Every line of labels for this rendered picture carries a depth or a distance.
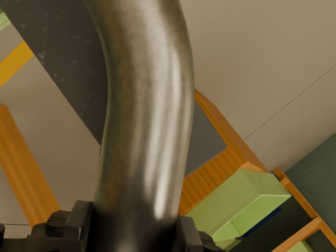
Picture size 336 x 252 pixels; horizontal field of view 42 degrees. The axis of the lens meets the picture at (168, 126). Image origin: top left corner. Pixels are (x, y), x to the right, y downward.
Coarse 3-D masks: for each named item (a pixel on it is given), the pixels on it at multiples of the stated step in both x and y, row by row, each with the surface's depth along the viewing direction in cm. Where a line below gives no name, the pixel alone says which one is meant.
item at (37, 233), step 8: (40, 224) 12; (48, 224) 12; (56, 224) 12; (64, 224) 12; (32, 232) 11; (40, 232) 11; (48, 232) 12; (56, 232) 12; (64, 232) 12; (72, 232) 12; (32, 240) 9; (40, 240) 9; (48, 240) 10; (56, 240) 10; (64, 240) 10; (72, 240) 10; (80, 240) 10; (24, 248) 9; (32, 248) 9; (40, 248) 9; (48, 248) 9; (56, 248) 9; (64, 248) 9; (72, 248) 9; (80, 248) 9
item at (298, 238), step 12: (276, 168) 544; (288, 180) 533; (288, 192) 578; (300, 204) 524; (312, 216) 516; (252, 228) 584; (312, 228) 513; (324, 228) 508; (228, 240) 555; (240, 240) 589; (288, 240) 516; (300, 240) 523
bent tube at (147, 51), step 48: (96, 0) 14; (144, 0) 14; (144, 48) 14; (144, 96) 14; (192, 96) 15; (144, 144) 14; (96, 192) 15; (144, 192) 14; (96, 240) 14; (144, 240) 14
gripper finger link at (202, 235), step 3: (198, 231) 16; (201, 231) 16; (201, 234) 16; (204, 234) 16; (207, 234) 16; (201, 237) 15; (204, 237) 15; (207, 237) 15; (210, 237) 15; (201, 240) 15; (204, 240) 15; (207, 240) 15; (210, 240) 15; (204, 243) 15; (207, 243) 15; (210, 243) 15; (213, 243) 15
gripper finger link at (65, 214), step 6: (60, 210) 16; (54, 216) 15; (60, 216) 15; (66, 216) 15; (6, 240) 12; (12, 240) 12; (18, 240) 12; (24, 240) 12; (6, 246) 11; (12, 246) 11; (18, 246) 12
